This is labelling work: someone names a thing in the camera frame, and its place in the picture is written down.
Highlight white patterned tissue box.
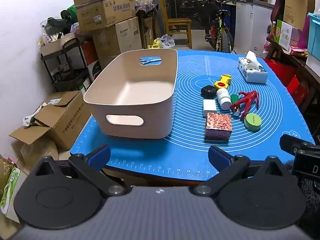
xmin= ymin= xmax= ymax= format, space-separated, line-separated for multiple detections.
xmin=237 ymin=50 xmax=268 ymax=84

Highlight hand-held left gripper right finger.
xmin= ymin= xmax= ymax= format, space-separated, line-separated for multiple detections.
xmin=192 ymin=145 xmax=292 ymax=198

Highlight green and white gift box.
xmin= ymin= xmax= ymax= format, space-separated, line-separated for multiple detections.
xmin=275 ymin=19 xmax=300 ymax=50

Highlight blue silicone mat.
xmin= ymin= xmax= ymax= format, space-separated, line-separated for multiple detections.
xmin=70 ymin=50 xmax=316 ymax=182

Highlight white foam piece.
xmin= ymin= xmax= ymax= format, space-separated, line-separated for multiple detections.
xmin=23 ymin=102 xmax=47 ymax=127

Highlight black and yellow bicycle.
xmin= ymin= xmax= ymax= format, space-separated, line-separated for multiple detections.
xmin=192 ymin=0 xmax=235 ymax=53

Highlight beige plastic storage bin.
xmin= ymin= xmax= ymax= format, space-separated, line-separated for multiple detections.
xmin=83 ymin=49 xmax=178 ymax=140

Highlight yellow detergent bottle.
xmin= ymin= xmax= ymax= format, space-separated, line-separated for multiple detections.
xmin=147 ymin=39 xmax=162 ymax=50

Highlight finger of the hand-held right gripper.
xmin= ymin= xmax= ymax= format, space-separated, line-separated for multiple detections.
xmin=279 ymin=134 xmax=315 ymax=157

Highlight torn open cardboard box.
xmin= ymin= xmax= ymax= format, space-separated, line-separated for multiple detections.
xmin=9 ymin=91 xmax=92 ymax=151

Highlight open cardboard box with tape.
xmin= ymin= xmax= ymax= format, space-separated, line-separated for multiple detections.
xmin=72 ymin=0 xmax=136 ymax=32

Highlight clear plastic bag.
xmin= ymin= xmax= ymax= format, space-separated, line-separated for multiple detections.
xmin=159 ymin=34 xmax=175 ymax=49

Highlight yellow plastic tool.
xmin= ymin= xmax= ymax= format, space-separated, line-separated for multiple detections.
xmin=214 ymin=74 xmax=232 ymax=89

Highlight black oval case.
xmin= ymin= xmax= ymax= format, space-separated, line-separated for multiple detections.
xmin=201 ymin=85 xmax=217 ymax=99

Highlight brown patterned bag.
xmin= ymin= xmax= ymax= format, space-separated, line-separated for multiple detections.
xmin=0 ymin=156 xmax=15 ymax=198

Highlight beige box on cart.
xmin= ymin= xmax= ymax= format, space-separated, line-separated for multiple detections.
xmin=40 ymin=32 xmax=75 ymax=57

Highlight green bottle with silver cap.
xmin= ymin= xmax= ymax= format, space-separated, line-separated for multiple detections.
xmin=230 ymin=94 xmax=242 ymax=117

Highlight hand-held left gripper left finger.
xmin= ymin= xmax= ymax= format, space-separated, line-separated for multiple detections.
xmin=32 ymin=144 xmax=128 ymax=198

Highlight green round tin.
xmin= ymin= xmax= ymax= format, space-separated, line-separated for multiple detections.
xmin=244 ymin=113 xmax=262 ymax=131

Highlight grey handled scissors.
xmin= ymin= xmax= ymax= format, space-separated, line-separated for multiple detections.
xmin=139 ymin=58 xmax=162 ymax=66

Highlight teal storage crate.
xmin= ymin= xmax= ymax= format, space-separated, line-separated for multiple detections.
xmin=307 ymin=12 xmax=320 ymax=62

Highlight green and white carton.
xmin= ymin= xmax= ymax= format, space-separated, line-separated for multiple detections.
xmin=0 ymin=166 xmax=22 ymax=217

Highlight beige sack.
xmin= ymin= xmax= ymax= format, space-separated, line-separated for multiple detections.
xmin=20 ymin=137 xmax=59 ymax=167

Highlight pale printed cardboard box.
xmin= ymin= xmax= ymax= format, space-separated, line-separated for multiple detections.
xmin=92 ymin=17 xmax=142 ymax=67

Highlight person's right forearm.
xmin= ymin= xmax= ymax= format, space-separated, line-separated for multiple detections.
xmin=285 ymin=159 xmax=320 ymax=238

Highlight white pill bottle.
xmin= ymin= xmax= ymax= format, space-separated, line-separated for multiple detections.
xmin=216 ymin=88 xmax=232 ymax=110

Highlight white charger block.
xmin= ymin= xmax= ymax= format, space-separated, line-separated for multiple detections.
xmin=202 ymin=99 xmax=217 ymax=118

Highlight red patterned box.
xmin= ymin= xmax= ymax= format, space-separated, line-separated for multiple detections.
xmin=204 ymin=113 xmax=233 ymax=144

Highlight red and black appliance box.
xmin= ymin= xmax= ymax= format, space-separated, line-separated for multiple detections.
xmin=82 ymin=40 xmax=103 ymax=80

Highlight black utility cart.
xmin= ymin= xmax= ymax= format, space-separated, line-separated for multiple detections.
xmin=40 ymin=37 xmax=100 ymax=93

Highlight red toy figure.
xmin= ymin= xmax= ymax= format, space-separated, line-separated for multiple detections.
xmin=229 ymin=91 xmax=259 ymax=113

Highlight wooden chair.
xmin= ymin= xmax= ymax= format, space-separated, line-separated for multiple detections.
xmin=166 ymin=17 xmax=193 ymax=49

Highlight white chest freezer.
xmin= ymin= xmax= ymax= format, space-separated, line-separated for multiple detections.
xmin=234 ymin=0 xmax=274 ymax=58

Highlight tall flat cardboard box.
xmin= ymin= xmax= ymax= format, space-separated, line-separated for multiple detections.
xmin=283 ymin=0 xmax=316 ymax=30

